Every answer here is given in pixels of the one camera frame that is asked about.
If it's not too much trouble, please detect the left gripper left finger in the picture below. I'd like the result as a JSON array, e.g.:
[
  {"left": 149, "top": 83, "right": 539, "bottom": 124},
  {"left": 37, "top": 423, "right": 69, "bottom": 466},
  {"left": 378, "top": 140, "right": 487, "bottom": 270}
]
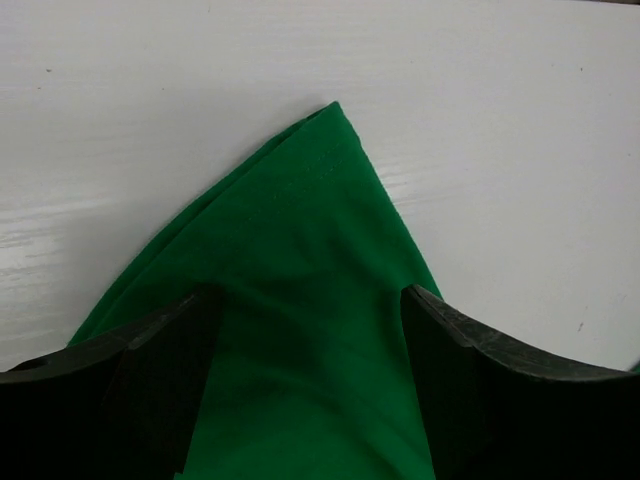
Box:
[{"left": 1, "top": 286, "right": 223, "bottom": 479}]

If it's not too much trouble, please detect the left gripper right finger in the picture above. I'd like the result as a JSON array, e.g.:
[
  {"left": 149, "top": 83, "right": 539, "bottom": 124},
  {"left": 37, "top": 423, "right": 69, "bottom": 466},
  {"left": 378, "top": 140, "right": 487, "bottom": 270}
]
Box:
[{"left": 401, "top": 285, "right": 639, "bottom": 479}]

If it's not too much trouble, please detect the green t shirt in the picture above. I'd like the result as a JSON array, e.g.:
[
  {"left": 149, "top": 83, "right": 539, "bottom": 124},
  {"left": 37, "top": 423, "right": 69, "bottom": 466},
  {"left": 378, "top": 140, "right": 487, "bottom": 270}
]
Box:
[{"left": 73, "top": 103, "right": 437, "bottom": 479}]

